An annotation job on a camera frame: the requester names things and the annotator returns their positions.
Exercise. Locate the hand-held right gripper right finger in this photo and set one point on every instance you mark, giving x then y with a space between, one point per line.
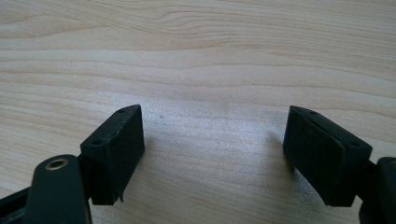
320 155

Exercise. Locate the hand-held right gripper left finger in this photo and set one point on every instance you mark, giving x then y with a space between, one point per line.
115 155

